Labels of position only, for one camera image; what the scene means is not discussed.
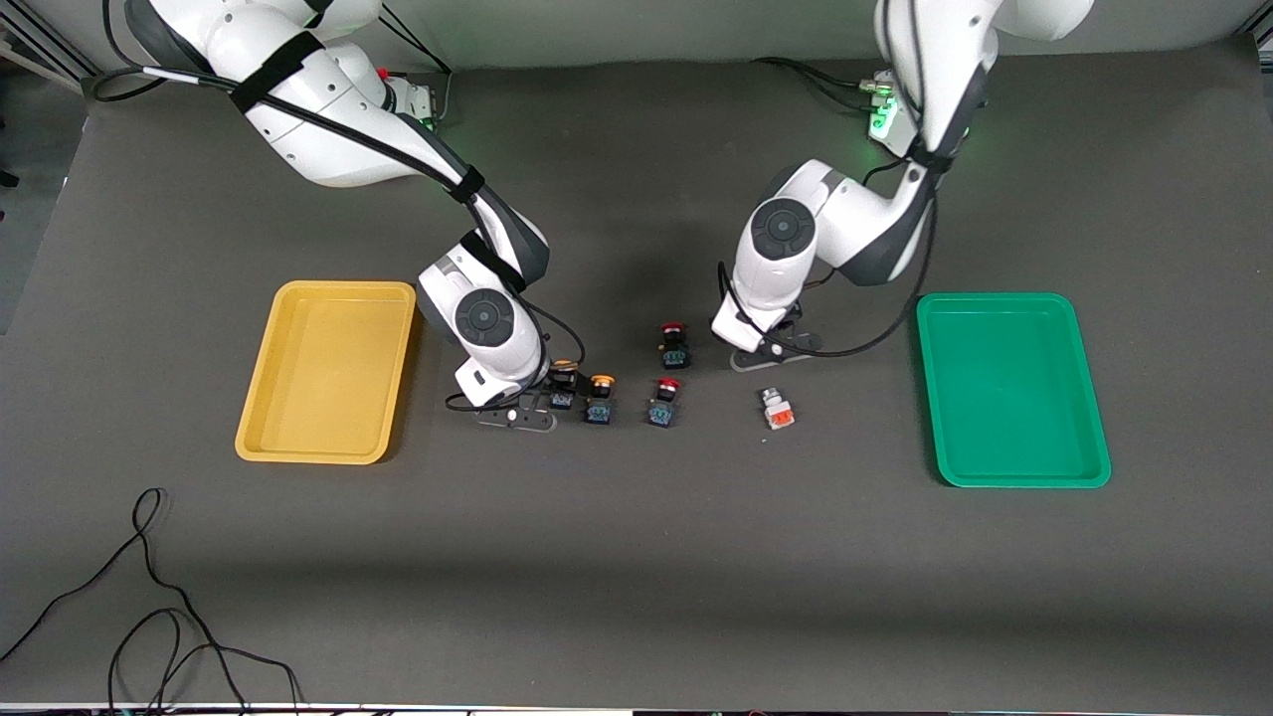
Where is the dark grey table mat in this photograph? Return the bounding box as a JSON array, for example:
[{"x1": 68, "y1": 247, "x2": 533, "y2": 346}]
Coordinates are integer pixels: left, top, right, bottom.
[{"x1": 0, "y1": 35, "x2": 1273, "y2": 709}]

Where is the yellow plastic tray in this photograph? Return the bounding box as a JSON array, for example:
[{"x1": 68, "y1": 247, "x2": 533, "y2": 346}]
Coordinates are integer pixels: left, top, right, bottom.
[{"x1": 234, "y1": 279, "x2": 418, "y2": 466}]

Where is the grey base connector box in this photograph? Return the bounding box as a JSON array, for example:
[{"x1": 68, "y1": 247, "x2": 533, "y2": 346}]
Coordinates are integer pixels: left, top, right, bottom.
[
  {"x1": 386, "y1": 68, "x2": 444, "y2": 130},
  {"x1": 861, "y1": 68, "x2": 901, "y2": 140}
]

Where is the green plastic tray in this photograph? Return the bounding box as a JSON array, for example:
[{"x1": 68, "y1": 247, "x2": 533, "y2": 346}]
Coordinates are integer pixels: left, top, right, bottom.
[{"x1": 915, "y1": 291, "x2": 1113, "y2": 489}]

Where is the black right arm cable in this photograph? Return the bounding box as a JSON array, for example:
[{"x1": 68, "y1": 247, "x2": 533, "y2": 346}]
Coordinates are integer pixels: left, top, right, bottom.
[{"x1": 91, "y1": 0, "x2": 590, "y2": 414}]

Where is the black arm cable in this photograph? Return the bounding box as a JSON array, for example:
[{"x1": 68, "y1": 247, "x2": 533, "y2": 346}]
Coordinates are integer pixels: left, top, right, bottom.
[
  {"x1": 91, "y1": 0, "x2": 590, "y2": 414},
  {"x1": 716, "y1": 0, "x2": 986, "y2": 359}
]

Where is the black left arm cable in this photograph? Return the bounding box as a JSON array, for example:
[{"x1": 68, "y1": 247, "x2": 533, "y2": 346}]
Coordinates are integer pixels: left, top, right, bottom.
[{"x1": 716, "y1": 0, "x2": 986, "y2": 359}]

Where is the black base cable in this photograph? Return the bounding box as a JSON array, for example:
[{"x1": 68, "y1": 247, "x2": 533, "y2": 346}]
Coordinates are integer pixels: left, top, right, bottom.
[
  {"x1": 751, "y1": 56, "x2": 878, "y2": 112},
  {"x1": 378, "y1": 5, "x2": 454, "y2": 115}
]

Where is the thin black loose cable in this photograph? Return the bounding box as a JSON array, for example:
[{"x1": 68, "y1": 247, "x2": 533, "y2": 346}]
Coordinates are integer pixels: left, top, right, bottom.
[
  {"x1": 107, "y1": 609, "x2": 301, "y2": 715},
  {"x1": 0, "y1": 487, "x2": 245, "y2": 715}
]

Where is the aluminium frame rail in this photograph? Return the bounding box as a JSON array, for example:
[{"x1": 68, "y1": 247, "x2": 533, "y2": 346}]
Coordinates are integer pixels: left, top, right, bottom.
[{"x1": 0, "y1": 15, "x2": 86, "y2": 90}]

